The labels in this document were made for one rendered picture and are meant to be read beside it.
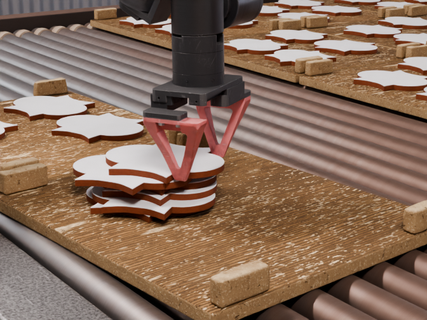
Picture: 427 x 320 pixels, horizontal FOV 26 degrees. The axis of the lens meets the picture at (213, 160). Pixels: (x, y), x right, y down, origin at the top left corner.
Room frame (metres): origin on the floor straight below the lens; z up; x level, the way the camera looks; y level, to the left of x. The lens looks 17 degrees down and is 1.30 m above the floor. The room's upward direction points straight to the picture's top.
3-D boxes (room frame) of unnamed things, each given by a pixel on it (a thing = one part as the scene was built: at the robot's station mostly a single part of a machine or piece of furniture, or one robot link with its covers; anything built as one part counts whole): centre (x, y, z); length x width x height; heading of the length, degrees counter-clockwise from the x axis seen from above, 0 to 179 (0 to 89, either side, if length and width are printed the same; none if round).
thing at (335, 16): (2.52, -0.24, 0.94); 0.41 x 0.35 x 0.04; 35
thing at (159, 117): (0.97, 0.03, 1.03); 0.07 x 0.07 x 0.09; 64
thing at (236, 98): (1.03, 0.00, 1.03); 0.07 x 0.07 x 0.09; 64
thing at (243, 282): (0.76, -0.02, 0.95); 0.06 x 0.02 x 0.03; 130
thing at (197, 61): (1.00, 0.02, 1.10); 0.10 x 0.07 x 0.07; 154
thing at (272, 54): (1.98, -0.18, 0.94); 0.41 x 0.35 x 0.04; 34
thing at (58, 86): (1.55, 0.28, 0.95); 0.06 x 0.02 x 0.03; 129
